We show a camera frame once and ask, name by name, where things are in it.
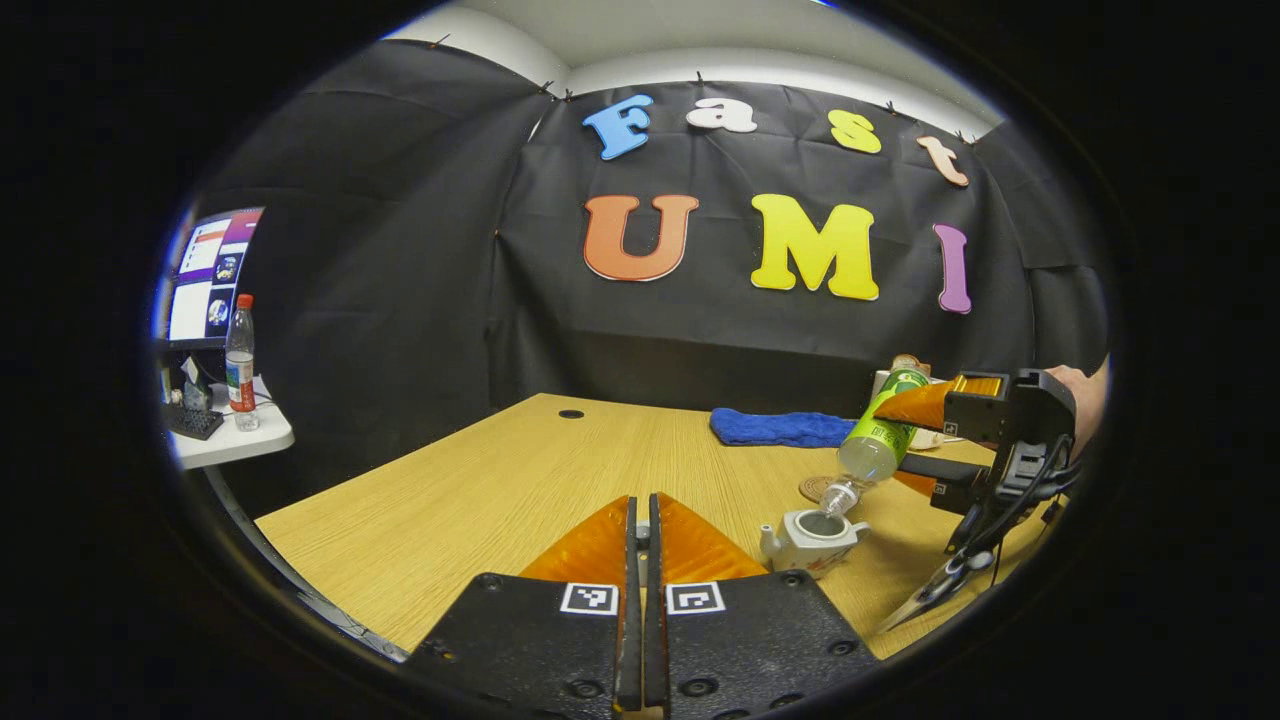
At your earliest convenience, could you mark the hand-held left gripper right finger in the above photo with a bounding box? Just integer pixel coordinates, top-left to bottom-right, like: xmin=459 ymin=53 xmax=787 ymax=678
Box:
xmin=645 ymin=492 xmax=881 ymax=719

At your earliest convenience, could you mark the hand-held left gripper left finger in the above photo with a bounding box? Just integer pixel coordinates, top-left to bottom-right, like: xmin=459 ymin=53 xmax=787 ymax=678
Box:
xmin=405 ymin=495 xmax=642 ymax=716

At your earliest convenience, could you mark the green label water bottle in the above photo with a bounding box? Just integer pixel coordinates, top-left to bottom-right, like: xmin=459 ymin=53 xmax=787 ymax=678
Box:
xmin=820 ymin=368 xmax=933 ymax=517

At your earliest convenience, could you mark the white ceramic teacup with spout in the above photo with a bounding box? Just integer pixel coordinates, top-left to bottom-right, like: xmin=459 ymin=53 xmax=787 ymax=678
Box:
xmin=759 ymin=508 xmax=871 ymax=579

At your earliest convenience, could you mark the red cap water bottle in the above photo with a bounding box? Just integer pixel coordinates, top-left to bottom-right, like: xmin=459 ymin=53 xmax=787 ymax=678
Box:
xmin=225 ymin=293 xmax=261 ymax=433

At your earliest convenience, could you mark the blue towel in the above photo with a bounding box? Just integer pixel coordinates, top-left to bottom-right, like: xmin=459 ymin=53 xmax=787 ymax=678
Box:
xmin=710 ymin=407 xmax=859 ymax=449

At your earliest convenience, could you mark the white side table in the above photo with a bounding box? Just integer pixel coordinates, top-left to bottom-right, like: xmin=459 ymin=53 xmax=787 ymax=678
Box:
xmin=165 ymin=375 xmax=296 ymax=471

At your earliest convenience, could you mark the black backdrop cloth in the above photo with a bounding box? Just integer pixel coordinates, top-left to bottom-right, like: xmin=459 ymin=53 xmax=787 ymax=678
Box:
xmin=190 ymin=40 xmax=1111 ymax=516

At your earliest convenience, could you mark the computer monitor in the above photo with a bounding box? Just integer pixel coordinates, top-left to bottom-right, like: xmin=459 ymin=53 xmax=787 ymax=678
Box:
xmin=160 ymin=207 xmax=266 ymax=351

